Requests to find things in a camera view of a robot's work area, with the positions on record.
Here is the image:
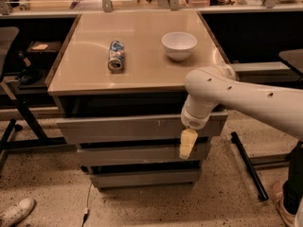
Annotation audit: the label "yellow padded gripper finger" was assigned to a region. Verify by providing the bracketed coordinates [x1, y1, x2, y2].
[179, 129, 198, 159]

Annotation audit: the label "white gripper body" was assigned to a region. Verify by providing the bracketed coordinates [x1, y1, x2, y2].
[181, 96, 217, 131]

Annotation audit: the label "grey top drawer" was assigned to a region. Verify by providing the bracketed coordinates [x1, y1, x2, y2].
[56, 111, 228, 146]

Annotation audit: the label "grey drawer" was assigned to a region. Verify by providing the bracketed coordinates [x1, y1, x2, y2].
[78, 141, 210, 166]
[89, 168, 202, 188]
[56, 111, 228, 146]

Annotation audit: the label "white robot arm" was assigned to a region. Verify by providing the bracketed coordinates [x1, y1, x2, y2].
[179, 64, 303, 159]

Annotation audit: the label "grey bottom drawer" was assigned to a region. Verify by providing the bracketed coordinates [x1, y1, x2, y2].
[89, 168, 202, 188]

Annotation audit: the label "grey drawer cabinet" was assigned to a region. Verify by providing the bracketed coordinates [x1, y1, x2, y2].
[45, 9, 239, 193]

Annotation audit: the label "grey middle drawer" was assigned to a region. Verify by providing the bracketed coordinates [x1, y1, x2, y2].
[78, 141, 210, 166]

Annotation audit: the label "white ceramic bowl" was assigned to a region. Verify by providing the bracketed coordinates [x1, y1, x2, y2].
[161, 32, 197, 61]

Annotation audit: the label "black floor stand bar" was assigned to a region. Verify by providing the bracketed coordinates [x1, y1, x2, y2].
[231, 131, 269, 201]

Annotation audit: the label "blue white drink can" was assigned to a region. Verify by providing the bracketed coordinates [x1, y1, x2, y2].
[108, 41, 124, 73]

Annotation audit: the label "dark trouser leg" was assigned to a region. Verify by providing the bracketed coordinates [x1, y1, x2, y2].
[283, 142, 303, 215]

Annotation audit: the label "tan sneaker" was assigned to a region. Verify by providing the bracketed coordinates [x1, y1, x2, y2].
[271, 182, 295, 227]

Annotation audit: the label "black headphones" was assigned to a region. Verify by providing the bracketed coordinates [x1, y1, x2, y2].
[17, 51, 41, 85]

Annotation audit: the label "dark box with note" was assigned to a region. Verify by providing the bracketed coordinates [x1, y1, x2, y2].
[27, 41, 62, 61]

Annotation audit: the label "white sneaker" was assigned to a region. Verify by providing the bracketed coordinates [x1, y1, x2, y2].
[0, 198, 36, 227]

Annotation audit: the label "white floor cable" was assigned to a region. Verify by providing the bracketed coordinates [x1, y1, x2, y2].
[80, 183, 93, 227]

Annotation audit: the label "black chair frame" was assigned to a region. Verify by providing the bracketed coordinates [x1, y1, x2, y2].
[0, 26, 66, 166]

